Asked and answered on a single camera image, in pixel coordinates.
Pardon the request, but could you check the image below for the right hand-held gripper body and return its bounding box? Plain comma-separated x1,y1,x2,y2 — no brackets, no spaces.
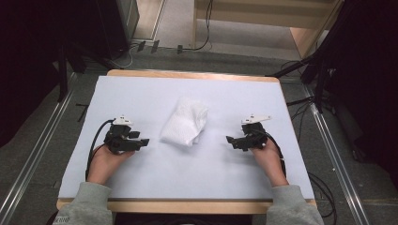
238,113,272,151

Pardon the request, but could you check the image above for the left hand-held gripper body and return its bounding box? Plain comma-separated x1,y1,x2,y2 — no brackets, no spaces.
103,114,145,155

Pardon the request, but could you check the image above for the person's left hand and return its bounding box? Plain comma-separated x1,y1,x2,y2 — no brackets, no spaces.
86,143,136,186

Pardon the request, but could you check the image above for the person's right hand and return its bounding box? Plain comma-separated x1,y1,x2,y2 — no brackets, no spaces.
249,139,289,188

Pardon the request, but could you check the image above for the white table mat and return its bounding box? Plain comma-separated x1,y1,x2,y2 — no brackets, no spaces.
57,75,315,202

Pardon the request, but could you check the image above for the wooden table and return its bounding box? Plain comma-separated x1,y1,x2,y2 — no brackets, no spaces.
55,68,318,216

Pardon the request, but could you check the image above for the black tripod stand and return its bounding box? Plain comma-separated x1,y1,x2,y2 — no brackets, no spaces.
265,0,360,114

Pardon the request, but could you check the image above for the black metal stand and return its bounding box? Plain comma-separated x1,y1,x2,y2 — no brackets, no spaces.
56,43,70,103

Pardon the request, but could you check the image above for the dark cabinet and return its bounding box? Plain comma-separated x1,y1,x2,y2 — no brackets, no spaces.
93,0,141,61

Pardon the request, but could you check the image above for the wooden shelf unit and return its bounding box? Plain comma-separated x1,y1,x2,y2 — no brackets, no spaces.
191,0,345,60

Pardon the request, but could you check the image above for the black curtain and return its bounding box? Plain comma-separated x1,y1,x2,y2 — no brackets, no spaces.
0,0,104,148
325,0,398,190

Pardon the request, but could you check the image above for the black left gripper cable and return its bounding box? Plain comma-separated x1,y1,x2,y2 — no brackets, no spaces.
84,118,116,182

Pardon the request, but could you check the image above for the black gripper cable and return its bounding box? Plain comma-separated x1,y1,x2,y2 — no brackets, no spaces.
262,130,287,179
84,118,116,182

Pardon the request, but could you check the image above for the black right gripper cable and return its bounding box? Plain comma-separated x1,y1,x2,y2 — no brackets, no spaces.
262,130,287,179

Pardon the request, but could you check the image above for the white floor cable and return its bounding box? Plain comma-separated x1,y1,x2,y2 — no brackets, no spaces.
107,43,140,69

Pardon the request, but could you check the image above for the metal floor rail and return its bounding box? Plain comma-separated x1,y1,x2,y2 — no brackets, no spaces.
0,72,78,225
300,83,373,225

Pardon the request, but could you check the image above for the black floor cable loop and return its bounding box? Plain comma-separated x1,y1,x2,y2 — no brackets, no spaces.
307,171,338,219

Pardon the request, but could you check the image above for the black hanging cable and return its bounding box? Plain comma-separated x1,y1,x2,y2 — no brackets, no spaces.
181,0,214,53

